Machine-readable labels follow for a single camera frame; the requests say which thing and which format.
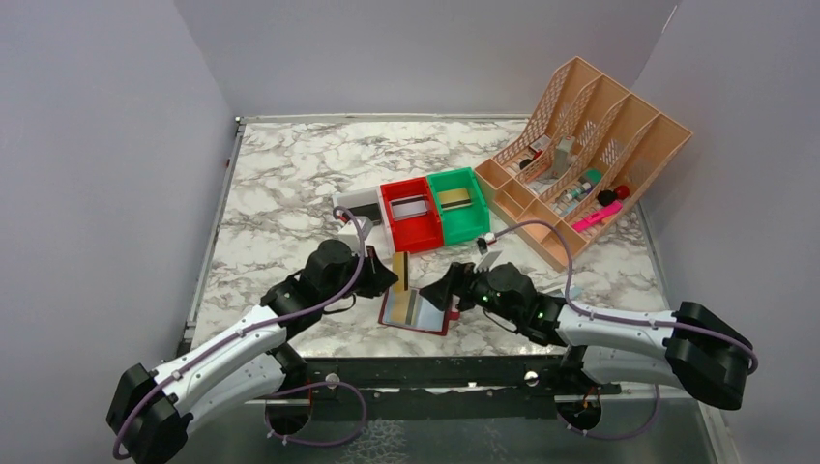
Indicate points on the gold credit card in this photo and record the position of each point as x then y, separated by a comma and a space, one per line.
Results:
400, 266

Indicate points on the red plastic bin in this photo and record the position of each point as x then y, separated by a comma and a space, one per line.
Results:
416, 234

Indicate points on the light blue small object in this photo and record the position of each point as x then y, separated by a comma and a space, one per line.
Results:
572, 293

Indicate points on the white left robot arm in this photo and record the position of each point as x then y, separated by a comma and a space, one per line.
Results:
154, 411

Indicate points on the green capped tube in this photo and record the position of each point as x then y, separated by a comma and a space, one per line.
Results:
587, 181

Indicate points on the silver card in red bin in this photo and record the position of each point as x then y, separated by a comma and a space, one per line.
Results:
408, 207

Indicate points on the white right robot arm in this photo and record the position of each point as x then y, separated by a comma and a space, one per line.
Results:
690, 349

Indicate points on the red leather card holder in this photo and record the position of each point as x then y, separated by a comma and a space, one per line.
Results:
429, 320

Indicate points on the gold card in green bin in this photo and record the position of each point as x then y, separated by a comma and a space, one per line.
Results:
454, 198

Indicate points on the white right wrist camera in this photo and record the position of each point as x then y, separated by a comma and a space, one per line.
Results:
488, 250

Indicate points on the white plastic bin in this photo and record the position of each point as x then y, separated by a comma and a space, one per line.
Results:
377, 237

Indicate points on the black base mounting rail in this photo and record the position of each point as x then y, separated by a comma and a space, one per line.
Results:
432, 388

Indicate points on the green plastic bin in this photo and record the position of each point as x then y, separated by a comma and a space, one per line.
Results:
463, 224

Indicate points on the pink highlighter marker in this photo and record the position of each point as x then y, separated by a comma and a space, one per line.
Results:
598, 216

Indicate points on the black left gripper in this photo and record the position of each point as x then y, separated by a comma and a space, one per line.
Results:
372, 274

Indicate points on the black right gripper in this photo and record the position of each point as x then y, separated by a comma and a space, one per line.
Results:
461, 281

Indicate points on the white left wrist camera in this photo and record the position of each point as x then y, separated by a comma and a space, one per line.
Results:
352, 232

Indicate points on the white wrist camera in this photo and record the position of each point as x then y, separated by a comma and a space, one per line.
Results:
352, 232
488, 250

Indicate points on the red black round item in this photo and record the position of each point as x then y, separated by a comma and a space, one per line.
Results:
607, 197

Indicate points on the beige desk organizer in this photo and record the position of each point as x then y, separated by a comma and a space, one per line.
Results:
616, 132

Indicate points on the grey box in organizer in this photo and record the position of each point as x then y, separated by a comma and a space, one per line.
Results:
562, 157

